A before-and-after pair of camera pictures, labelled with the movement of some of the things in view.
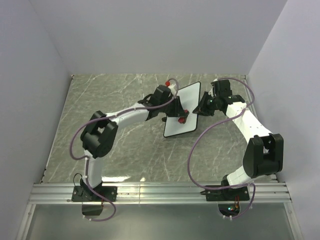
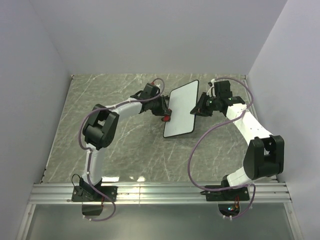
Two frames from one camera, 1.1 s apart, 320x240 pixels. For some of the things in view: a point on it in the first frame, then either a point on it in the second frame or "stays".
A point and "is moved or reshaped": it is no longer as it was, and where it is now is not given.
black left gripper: x=178 y=111 → x=163 y=107
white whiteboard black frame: x=189 y=97 stays
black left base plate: x=84 y=194 stays
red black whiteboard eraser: x=182 y=119 is moved or reshaped
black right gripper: x=201 y=109 stays
